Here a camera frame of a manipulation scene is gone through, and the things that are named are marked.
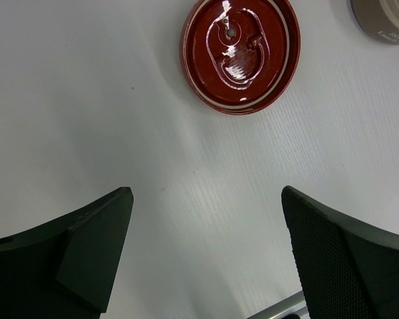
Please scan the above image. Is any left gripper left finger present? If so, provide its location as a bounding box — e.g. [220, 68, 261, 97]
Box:
[0, 187, 134, 318]

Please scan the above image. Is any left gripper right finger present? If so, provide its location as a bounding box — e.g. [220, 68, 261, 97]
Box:
[281, 186, 399, 318]

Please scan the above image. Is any beige-banded steel lunch tin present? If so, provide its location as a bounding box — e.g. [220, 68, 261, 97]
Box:
[350, 0, 399, 45]

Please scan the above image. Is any red round lid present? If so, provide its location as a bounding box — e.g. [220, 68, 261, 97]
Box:
[180, 1, 301, 116]

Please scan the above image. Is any aluminium mounting rail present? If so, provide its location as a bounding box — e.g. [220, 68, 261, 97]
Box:
[249, 291, 309, 319]

